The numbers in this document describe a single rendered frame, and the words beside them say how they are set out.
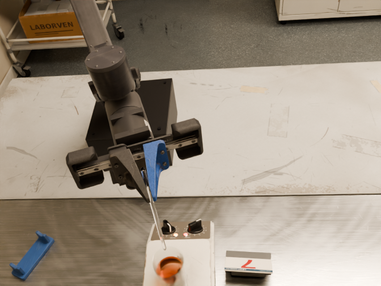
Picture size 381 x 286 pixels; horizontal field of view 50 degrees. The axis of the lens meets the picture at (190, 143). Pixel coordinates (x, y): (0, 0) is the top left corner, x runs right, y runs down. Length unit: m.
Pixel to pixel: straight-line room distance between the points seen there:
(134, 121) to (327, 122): 0.65
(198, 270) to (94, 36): 0.44
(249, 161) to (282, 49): 2.02
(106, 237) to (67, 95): 0.53
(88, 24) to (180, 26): 2.58
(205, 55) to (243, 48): 0.27
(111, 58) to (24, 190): 0.58
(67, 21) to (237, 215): 2.16
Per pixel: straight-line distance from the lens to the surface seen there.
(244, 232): 0.89
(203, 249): 0.77
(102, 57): 0.58
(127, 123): 0.58
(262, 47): 2.98
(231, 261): 0.84
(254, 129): 1.08
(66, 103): 1.27
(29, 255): 0.95
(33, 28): 2.94
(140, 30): 3.30
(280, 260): 0.86
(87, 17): 0.71
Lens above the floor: 1.66
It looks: 47 degrees down
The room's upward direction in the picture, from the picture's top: 7 degrees counter-clockwise
